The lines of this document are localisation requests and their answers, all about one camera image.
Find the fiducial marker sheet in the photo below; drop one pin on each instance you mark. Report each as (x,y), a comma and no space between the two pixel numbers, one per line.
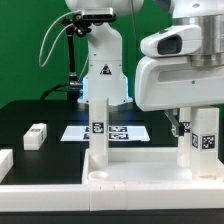
(116,133)

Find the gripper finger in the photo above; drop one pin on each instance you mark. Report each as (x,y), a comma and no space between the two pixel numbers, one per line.
(177,128)

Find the mounted depth camera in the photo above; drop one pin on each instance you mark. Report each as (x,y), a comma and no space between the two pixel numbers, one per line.
(98,15)

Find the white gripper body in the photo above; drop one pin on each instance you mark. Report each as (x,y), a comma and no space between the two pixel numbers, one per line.
(165,77)

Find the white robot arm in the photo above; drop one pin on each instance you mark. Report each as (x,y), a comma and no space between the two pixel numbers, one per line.
(105,77)

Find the white desk tabletop panel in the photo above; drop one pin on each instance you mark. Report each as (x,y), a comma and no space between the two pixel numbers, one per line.
(149,165)

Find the white L-shaped obstacle fence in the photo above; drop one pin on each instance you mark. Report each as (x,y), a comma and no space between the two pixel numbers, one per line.
(99,196)

